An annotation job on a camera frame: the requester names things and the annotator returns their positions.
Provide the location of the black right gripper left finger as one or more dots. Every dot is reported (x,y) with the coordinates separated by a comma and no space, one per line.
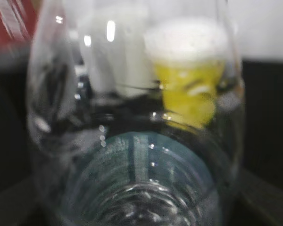
(17,202)

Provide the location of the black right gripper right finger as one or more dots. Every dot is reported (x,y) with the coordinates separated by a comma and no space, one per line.
(262,197)

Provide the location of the clear plastic bottle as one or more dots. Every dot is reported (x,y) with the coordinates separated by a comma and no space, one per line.
(108,160)

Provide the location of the yellow cup white rim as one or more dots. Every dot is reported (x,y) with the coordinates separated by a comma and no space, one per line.
(188,57)

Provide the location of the white mug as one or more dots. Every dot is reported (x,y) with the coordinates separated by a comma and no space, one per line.
(114,52)

